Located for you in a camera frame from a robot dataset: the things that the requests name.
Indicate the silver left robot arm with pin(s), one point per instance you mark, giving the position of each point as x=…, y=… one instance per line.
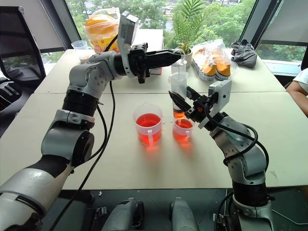
x=79, y=79

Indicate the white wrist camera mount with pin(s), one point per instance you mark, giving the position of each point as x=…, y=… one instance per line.
x=127, y=29
x=222, y=93

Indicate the person in white shirt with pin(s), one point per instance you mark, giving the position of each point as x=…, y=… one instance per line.
x=298, y=84

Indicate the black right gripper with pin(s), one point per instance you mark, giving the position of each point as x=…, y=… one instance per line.
x=199, y=109

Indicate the small clear empty plastic cup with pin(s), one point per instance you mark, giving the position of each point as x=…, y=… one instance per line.
x=80, y=48

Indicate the green potted palm plant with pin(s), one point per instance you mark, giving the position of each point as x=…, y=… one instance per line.
x=186, y=26

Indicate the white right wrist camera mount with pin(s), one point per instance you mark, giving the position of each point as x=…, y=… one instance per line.
x=222, y=93

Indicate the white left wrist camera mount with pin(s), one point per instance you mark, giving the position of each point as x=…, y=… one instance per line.
x=127, y=29

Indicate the black office chair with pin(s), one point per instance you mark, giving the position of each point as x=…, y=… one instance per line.
x=16, y=45

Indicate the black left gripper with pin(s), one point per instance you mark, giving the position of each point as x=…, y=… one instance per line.
x=138, y=62

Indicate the small red white box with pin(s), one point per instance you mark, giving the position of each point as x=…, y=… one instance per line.
x=156, y=71

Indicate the white cardboard box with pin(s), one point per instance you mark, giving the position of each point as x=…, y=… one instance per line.
x=150, y=39

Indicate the small measuring cup red liquid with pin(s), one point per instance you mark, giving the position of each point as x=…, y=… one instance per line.
x=183, y=131

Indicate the grey crumpled cloth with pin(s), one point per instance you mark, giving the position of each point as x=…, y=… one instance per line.
x=244, y=55

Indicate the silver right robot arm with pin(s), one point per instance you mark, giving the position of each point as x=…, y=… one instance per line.
x=245, y=166

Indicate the large clear plastic syringe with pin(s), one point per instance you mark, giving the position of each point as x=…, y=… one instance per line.
x=178, y=79

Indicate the grey rounded robot leg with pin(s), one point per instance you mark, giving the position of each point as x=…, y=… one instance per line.
x=183, y=215
x=125, y=215

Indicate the large measuring cup red liquid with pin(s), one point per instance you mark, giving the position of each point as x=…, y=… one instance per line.
x=148, y=125

